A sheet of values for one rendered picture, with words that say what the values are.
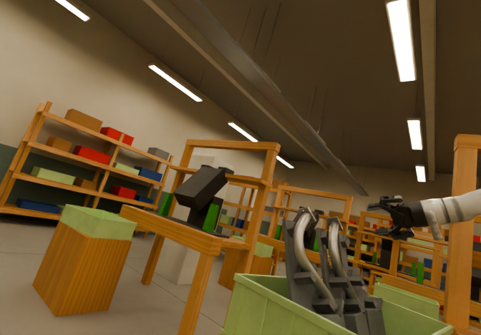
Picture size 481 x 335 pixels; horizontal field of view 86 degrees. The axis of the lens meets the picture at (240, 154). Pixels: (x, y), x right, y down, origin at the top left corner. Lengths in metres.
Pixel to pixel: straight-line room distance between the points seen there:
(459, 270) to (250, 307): 1.36
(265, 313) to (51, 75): 6.30
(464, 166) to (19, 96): 6.49
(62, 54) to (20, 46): 0.68
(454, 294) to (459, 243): 0.27
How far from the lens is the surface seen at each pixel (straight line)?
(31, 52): 6.62
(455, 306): 1.91
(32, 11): 6.85
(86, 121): 6.17
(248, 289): 0.78
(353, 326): 0.95
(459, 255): 1.90
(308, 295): 0.87
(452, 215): 0.92
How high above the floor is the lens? 1.11
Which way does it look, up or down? 13 degrees up
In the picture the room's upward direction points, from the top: 15 degrees clockwise
